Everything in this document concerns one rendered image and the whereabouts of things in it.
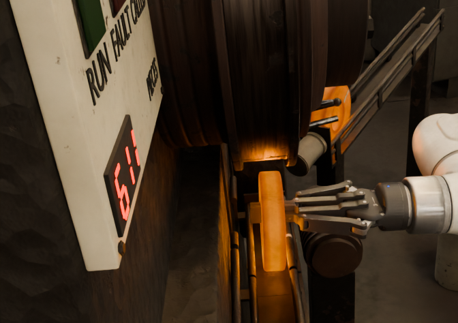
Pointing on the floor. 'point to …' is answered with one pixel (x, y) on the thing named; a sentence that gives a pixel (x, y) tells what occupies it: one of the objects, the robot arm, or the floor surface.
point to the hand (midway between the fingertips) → (272, 211)
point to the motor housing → (331, 274)
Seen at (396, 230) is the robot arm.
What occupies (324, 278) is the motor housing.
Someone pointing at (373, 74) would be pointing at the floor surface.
